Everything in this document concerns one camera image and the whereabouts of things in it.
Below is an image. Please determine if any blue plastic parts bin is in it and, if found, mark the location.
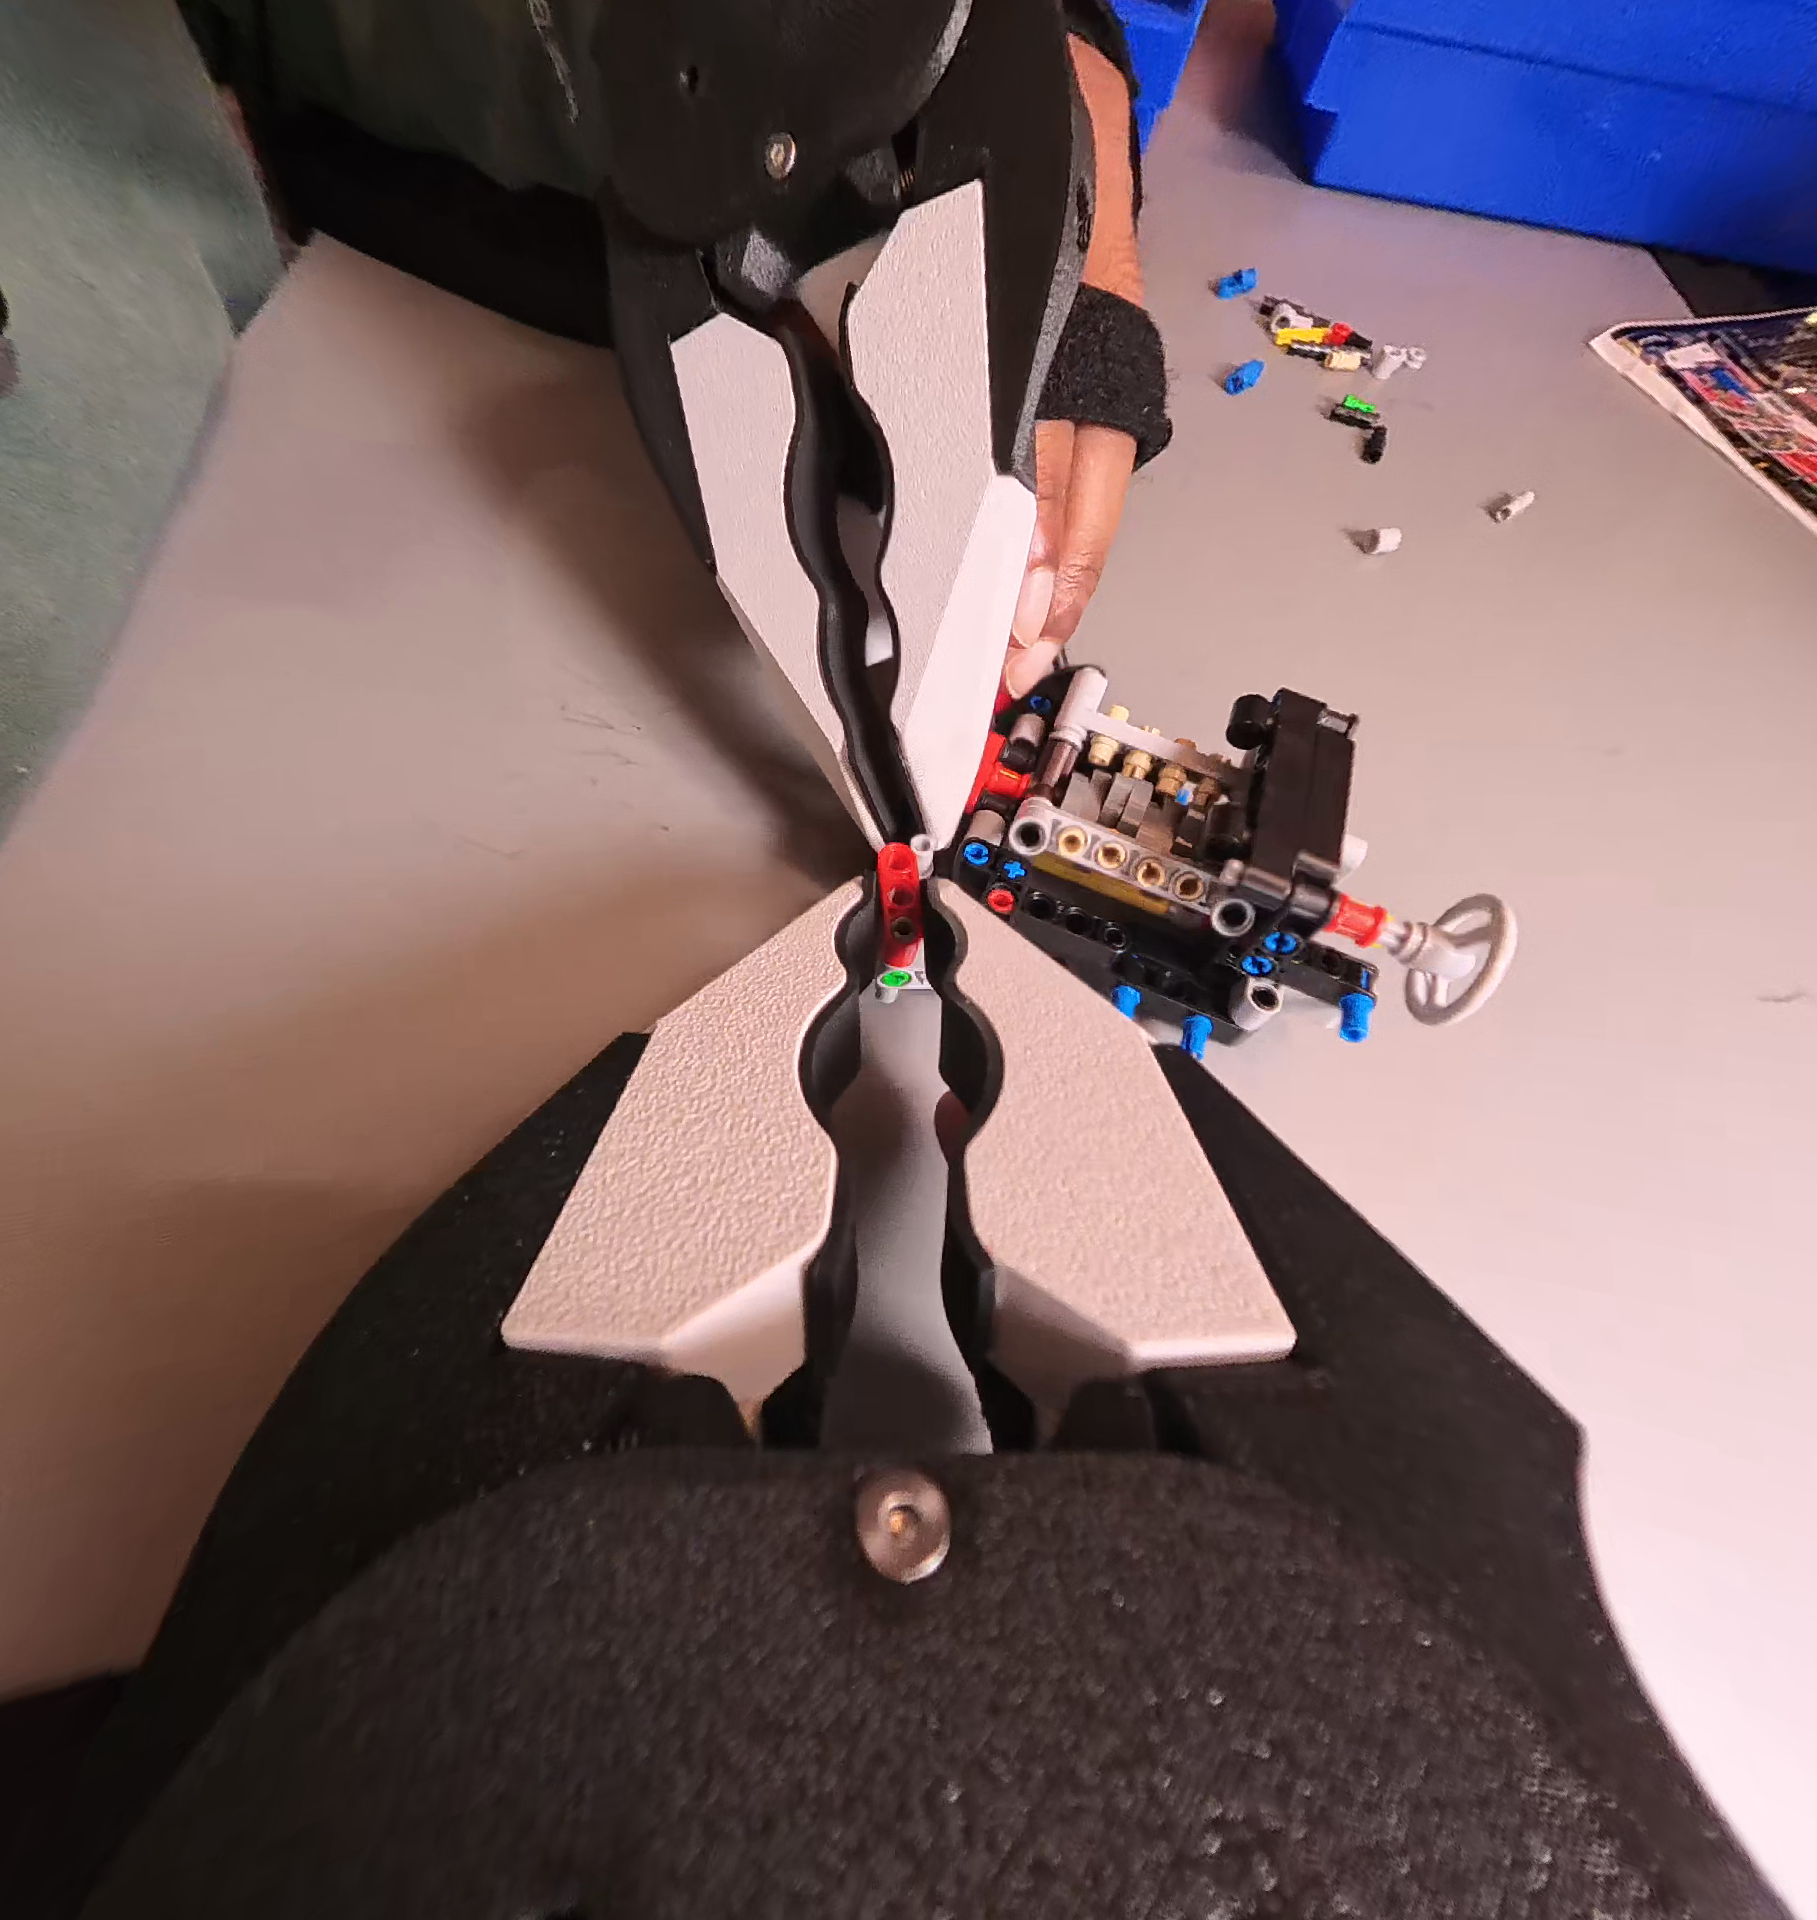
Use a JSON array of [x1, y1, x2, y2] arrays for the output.
[[1110, 0, 1211, 144], [1275, 0, 1817, 279]]

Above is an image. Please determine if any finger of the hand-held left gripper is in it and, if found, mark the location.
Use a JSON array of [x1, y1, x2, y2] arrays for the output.
[[669, 304, 905, 846], [840, 178, 1041, 846]]

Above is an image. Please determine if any small multicoloured lego piece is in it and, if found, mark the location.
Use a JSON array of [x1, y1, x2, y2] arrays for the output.
[[1260, 298, 1375, 368]]

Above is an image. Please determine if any lego car chassis assembly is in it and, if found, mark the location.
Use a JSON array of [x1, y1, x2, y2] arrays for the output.
[[872, 668, 1520, 1049]]

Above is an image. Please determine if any lego sticker sheet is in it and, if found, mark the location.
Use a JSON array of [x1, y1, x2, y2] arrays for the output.
[[1591, 300, 1817, 581]]

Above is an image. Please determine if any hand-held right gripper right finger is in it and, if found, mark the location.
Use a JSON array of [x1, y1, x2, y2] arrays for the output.
[[929, 888, 1298, 1429]]

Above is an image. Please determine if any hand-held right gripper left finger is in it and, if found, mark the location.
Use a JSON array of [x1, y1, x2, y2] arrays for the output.
[[500, 878, 869, 1429]]

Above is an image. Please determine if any person's left hand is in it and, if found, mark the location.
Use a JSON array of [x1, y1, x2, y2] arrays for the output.
[[1003, 37, 1149, 700]]

